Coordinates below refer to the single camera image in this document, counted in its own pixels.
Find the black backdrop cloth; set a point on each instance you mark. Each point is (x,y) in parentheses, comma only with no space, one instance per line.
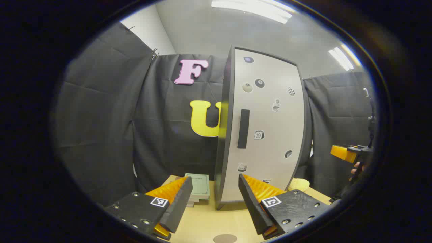
(101,118)

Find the dark grey cabinet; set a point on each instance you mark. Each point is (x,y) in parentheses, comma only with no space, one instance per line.
(224,162)

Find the small black table clamp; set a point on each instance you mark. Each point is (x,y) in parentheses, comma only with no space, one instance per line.
(335,199)

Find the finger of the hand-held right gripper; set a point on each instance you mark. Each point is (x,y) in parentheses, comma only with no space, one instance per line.
(344,153)

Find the brown book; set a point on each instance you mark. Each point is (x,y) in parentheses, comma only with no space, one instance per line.
(197,200)

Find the yellow round sponge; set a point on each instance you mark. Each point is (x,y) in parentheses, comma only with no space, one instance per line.
(300,184)

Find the short ceiling light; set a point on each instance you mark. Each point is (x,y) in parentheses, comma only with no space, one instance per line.
(342,57)

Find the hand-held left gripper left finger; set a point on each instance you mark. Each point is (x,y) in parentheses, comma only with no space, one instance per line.
(179,206)

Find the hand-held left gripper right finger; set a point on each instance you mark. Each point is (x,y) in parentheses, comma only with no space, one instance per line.
(251,206)

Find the long ceiling light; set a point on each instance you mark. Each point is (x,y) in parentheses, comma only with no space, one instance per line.
(253,9)

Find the green book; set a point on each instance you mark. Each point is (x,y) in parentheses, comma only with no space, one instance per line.
(199,185)

